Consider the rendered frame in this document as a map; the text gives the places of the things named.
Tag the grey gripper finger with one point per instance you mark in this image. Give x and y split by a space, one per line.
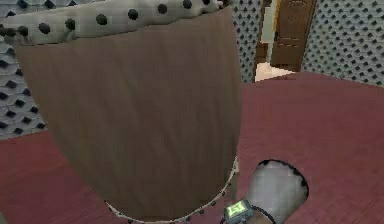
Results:
266 213

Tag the brown bed with dotted sheet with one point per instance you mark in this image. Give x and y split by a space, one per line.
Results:
140 116

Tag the brown wooden room door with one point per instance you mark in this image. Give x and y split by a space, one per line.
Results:
293 33

